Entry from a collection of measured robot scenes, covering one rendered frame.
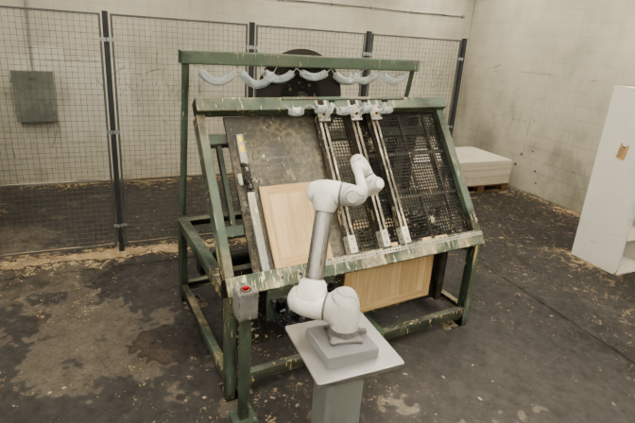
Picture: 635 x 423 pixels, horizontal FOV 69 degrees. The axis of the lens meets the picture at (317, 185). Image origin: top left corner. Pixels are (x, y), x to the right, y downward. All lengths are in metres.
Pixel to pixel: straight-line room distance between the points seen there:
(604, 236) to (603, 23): 3.27
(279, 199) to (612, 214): 4.13
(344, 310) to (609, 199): 4.26
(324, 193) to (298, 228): 0.73
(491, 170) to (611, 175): 2.62
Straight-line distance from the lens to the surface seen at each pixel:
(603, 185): 6.19
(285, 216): 3.16
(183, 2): 7.64
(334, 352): 2.51
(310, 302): 2.53
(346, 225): 3.28
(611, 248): 6.23
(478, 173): 8.12
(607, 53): 7.95
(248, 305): 2.75
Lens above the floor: 2.35
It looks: 18 degrees down
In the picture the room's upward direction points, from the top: 4 degrees clockwise
